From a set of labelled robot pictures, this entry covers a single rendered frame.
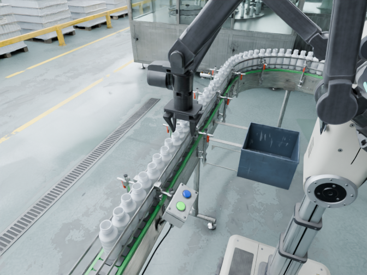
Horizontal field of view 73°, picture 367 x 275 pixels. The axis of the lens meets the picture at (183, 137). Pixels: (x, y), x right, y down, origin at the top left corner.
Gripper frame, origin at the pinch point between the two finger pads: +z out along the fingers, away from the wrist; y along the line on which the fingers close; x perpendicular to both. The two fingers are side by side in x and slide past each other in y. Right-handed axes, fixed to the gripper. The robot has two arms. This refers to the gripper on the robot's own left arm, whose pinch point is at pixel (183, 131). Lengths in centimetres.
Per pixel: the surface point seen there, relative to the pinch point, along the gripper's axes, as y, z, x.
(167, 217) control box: -1.8, 32.1, -10.6
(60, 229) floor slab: -117, 139, 13
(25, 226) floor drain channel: -146, 139, 4
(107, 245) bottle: -14.7, 30.0, -28.8
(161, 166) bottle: -13.7, 27.2, 8.6
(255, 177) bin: 24, 64, 55
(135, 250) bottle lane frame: -9.8, 40.8, -21.8
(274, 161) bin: 32, 48, 56
